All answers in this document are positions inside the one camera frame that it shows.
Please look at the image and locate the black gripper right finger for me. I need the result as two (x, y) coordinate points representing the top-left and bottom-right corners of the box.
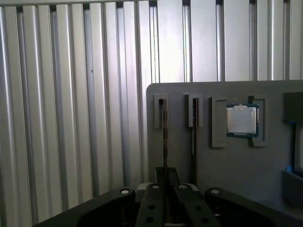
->
(167, 166), (276, 227)

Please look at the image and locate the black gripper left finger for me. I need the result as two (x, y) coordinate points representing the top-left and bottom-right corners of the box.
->
(35, 166), (167, 227)

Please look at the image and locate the RAM stick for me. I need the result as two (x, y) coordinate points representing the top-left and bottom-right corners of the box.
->
(190, 98), (199, 185)
(162, 99), (171, 224)

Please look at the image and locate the grey parts rack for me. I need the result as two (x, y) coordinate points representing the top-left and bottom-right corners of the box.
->
(146, 79), (303, 227)

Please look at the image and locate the silver CPU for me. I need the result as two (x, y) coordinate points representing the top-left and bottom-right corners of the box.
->
(226, 104), (258, 138)

